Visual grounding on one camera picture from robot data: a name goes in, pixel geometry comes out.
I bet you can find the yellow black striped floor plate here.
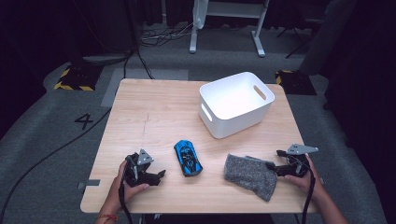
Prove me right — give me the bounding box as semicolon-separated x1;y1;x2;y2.
53;63;104;92
275;69;318;96

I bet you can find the grey cloth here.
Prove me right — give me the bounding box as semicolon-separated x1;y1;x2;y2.
223;153;278;203

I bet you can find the blue toy car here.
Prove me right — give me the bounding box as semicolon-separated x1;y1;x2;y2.
173;139;204;177

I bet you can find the hand-held gripper black cable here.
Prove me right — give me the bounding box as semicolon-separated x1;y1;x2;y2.
301;158;316;224
118;174;134;224

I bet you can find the left hand-held gripper black cable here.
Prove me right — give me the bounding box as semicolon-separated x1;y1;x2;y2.
118;174;134;224

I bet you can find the black tripod stand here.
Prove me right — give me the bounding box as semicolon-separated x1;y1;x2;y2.
276;17;325;60

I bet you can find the long black floor cable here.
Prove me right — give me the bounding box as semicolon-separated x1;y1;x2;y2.
0;106;112;218

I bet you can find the person's right hand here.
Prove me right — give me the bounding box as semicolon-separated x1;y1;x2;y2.
284;155;325;200

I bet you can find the grey curtain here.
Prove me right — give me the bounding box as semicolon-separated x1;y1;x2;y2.
299;0;358;76

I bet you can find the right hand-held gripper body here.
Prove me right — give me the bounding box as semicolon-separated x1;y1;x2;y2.
286;143;319;177

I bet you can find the thin black floor cable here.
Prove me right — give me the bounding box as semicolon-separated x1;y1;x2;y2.
123;46;155;80

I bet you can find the grey tape strip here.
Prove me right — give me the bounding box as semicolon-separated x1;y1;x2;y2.
77;178;101;190

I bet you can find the person's left hand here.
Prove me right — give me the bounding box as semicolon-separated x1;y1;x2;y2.
104;161;150;214

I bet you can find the right hand-held gripper black cable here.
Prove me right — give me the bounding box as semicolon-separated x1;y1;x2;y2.
301;158;316;224

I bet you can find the red string bracelet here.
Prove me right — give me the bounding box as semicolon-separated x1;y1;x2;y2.
97;213;120;222

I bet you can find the bundle of floor cables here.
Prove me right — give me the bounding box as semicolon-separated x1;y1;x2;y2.
139;22;194;48

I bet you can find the white metal stand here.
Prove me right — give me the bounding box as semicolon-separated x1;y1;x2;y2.
189;0;270;58

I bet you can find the white storage bin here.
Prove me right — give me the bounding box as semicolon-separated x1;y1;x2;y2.
198;71;276;140

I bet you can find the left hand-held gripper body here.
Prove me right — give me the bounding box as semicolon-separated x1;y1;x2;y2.
125;148;157;188

